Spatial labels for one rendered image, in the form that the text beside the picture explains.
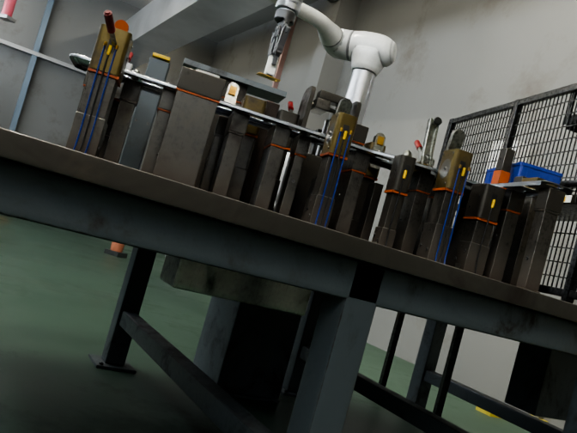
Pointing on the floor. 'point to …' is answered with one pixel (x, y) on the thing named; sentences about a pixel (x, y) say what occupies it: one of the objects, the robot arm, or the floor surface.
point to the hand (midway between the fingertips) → (270, 65)
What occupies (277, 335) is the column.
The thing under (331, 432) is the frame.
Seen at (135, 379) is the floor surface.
